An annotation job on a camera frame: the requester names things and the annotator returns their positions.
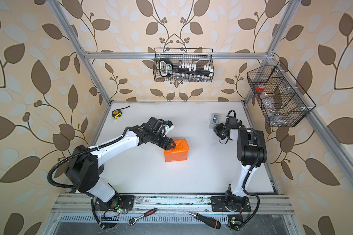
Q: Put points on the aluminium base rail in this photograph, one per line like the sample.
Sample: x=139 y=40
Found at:
x=181 y=203

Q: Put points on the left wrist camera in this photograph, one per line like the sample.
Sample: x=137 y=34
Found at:
x=159 y=126

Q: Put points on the yellow tape measure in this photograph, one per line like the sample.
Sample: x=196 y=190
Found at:
x=117 y=113

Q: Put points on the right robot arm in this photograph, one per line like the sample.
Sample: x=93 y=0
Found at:
x=251 y=153

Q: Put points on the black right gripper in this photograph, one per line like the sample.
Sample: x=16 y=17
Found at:
x=217 y=129

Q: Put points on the red capped plastic bottle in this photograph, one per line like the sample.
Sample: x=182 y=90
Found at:
x=261 y=90

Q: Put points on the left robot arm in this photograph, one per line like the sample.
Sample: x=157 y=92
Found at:
x=84 y=169

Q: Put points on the black orange screwdriver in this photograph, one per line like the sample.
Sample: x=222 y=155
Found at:
x=209 y=221

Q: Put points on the red handled ratchet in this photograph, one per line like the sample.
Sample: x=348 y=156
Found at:
x=132 y=221

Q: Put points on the side wire basket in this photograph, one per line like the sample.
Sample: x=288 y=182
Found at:
x=288 y=102

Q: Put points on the socket set rail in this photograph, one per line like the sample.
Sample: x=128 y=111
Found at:
x=167 y=69

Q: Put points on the back wire basket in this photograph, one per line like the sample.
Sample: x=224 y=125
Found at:
x=201 y=56

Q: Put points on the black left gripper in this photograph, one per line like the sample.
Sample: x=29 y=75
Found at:
x=166 y=139

